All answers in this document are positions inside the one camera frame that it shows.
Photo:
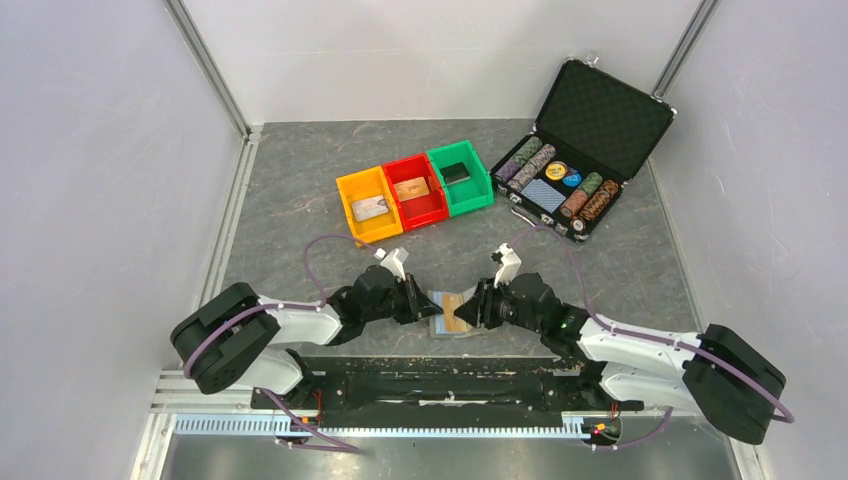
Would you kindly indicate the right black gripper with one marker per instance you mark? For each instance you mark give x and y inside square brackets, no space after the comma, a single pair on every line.
[479,309]

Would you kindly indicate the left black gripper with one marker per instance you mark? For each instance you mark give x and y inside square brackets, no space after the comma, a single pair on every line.
[417,304]

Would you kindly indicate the orange credit card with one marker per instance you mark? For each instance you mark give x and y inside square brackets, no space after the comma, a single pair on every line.
[450,323]

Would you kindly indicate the grey card holder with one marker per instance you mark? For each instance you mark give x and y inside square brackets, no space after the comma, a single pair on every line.
[435,321]

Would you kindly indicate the tan card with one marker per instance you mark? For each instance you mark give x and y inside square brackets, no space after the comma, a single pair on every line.
[411,189]

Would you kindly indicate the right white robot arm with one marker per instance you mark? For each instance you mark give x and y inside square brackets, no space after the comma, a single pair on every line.
[715,374]

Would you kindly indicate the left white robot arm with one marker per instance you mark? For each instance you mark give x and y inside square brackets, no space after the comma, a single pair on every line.
[230,340]

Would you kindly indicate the silver card in yellow bin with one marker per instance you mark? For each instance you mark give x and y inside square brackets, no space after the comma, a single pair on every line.
[368,208]

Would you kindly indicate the blue playing card deck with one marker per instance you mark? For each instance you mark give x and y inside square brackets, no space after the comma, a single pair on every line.
[544,195]

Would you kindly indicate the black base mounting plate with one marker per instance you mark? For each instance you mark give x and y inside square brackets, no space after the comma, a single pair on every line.
[452,392]

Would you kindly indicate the red plastic bin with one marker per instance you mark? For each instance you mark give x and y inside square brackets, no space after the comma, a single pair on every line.
[423,211]

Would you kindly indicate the yellow plastic bin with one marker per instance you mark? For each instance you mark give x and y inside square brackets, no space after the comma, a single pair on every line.
[363,184]

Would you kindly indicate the green plastic bin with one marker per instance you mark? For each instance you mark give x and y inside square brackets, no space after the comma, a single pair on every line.
[470,195]

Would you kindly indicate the purple poker chip row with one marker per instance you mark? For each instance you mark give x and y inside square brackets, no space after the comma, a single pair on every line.
[517,178]

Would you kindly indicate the brown poker chip row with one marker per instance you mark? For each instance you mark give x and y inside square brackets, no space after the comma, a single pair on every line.
[589,197]

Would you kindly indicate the yellow dealer button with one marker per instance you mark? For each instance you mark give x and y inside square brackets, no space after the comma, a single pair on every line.
[556,171]

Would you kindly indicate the blue dealer button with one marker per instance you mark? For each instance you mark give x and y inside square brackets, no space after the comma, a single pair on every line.
[572,179]

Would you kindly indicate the green poker chip row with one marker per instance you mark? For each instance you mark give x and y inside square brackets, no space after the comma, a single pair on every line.
[527,151]

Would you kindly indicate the black poker chip case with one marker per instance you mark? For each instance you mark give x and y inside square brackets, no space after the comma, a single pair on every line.
[597,123]

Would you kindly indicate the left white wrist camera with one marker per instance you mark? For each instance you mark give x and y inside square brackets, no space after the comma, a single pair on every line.
[393,261]

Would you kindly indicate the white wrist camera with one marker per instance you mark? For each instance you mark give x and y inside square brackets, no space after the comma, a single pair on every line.
[509,264]
[393,261]

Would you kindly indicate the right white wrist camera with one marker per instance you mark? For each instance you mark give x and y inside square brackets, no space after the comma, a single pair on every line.
[509,264]

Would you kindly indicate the right aluminium frame post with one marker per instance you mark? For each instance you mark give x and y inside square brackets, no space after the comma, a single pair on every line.
[684,47]

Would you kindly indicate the aluminium frame post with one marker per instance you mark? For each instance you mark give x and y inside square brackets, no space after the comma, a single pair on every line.
[203,56]
[684,47]

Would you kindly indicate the left aluminium frame post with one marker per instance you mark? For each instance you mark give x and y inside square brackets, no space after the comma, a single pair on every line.
[203,56]

